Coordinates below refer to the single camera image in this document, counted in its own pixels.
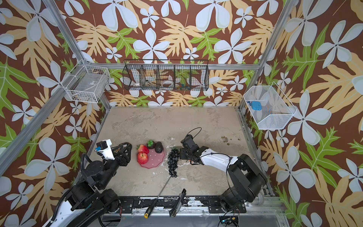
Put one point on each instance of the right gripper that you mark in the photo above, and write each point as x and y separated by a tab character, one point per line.
182	153

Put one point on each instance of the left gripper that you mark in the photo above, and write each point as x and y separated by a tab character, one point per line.
126	159

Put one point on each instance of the red apple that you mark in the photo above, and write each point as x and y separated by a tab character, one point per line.
142	158

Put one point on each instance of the dark purple mangosteen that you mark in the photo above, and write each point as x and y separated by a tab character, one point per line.
151	144

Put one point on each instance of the dark avocado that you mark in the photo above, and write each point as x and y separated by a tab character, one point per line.
159	147

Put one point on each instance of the red strawberry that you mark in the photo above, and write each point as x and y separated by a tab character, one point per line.
142	148

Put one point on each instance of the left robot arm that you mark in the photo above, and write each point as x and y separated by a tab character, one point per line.
89	199

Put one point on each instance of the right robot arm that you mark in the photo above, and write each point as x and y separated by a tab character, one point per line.
247	178

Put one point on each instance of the black grape bunch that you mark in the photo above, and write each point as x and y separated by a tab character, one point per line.
173	158

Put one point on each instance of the pink polka dot plate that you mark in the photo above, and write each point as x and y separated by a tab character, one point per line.
154	159

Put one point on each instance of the black rod yellow tip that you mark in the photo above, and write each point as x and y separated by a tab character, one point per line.
154	202

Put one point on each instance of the blue object in basket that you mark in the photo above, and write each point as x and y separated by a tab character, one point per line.
255	105

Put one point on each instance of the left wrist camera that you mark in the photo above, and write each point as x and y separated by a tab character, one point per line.
104	150

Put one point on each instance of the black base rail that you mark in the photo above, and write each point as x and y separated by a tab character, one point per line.
208	204

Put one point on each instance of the white wire basket left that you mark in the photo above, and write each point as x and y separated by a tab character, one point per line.
86	83

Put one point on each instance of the white wire basket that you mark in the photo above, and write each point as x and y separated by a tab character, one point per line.
86	83
277	108

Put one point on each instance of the black wire basket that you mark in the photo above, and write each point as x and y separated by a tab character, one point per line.
170	75

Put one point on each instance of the white wire basket right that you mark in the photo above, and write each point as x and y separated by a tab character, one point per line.
277	108

